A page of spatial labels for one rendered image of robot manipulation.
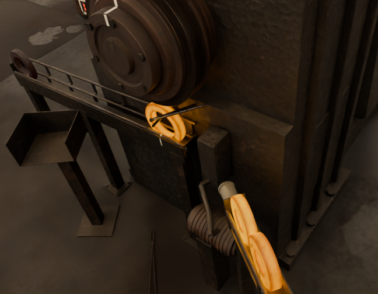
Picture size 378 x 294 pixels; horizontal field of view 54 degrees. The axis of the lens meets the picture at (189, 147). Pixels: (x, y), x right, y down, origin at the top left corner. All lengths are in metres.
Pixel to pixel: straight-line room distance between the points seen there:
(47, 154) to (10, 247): 0.74
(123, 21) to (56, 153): 0.82
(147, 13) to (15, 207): 1.70
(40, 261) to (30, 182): 0.60
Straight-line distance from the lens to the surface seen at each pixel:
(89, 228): 2.17
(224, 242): 1.38
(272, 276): 1.04
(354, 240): 2.04
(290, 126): 1.23
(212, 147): 1.27
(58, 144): 1.78
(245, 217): 1.11
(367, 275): 1.96
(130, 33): 1.08
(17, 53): 2.24
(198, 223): 1.42
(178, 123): 1.39
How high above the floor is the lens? 1.70
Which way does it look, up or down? 45 degrees down
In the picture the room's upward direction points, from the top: 10 degrees counter-clockwise
